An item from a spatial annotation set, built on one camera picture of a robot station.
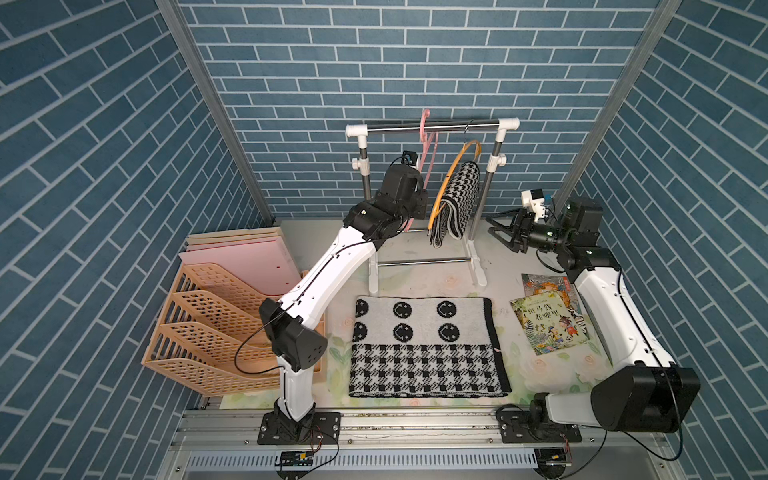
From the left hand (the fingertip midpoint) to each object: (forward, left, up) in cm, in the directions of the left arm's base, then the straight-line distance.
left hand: (428, 192), depth 75 cm
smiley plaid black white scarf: (-26, +1, -35) cm, 44 cm away
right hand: (-10, -15, -2) cm, 18 cm away
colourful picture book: (-15, -42, -36) cm, 57 cm away
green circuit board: (-52, +31, -41) cm, 73 cm away
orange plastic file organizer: (-30, +52, -21) cm, 64 cm away
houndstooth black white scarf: (+3, -9, -7) cm, 12 cm away
